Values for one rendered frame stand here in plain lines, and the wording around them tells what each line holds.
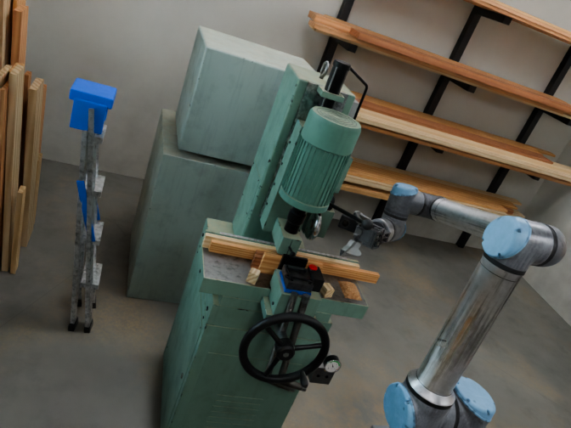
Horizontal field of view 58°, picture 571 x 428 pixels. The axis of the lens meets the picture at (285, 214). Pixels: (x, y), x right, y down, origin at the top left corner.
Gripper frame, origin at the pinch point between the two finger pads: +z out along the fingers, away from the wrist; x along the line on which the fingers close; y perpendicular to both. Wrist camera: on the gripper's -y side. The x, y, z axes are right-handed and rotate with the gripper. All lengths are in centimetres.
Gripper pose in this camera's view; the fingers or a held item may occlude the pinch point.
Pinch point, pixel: (345, 233)
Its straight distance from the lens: 166.9
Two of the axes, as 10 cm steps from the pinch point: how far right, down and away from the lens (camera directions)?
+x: -2.9, 9.2, 2.5
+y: 7.7, 3.8, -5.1
